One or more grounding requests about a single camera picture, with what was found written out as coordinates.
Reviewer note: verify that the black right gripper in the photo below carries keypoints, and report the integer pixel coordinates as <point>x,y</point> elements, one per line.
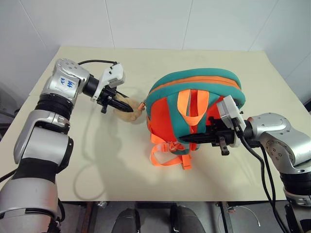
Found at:
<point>223,136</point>

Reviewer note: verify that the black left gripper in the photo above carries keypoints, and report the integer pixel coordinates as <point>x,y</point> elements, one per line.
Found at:
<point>105,95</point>

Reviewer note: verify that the beige plush toy pendant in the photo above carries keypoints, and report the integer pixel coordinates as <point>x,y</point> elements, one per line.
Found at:
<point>131,115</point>

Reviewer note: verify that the orange and teal backpack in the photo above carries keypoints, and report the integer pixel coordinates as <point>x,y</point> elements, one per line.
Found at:
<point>170,114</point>

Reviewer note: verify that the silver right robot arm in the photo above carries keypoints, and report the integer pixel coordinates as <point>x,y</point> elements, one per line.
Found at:
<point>279,136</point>

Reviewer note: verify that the dark rounded shape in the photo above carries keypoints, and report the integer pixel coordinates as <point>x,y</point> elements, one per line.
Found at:
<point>126,222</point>
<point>187,221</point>

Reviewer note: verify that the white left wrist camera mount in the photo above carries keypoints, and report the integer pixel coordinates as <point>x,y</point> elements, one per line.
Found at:
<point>114,71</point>

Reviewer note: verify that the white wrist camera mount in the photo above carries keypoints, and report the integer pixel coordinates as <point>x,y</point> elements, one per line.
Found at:
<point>230,109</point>
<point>114,71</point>

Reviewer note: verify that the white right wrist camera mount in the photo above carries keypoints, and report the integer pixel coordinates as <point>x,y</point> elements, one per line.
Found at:
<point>230,109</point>

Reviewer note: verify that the metal table frame bar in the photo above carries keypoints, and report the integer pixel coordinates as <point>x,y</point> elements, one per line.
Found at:
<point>88,218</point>

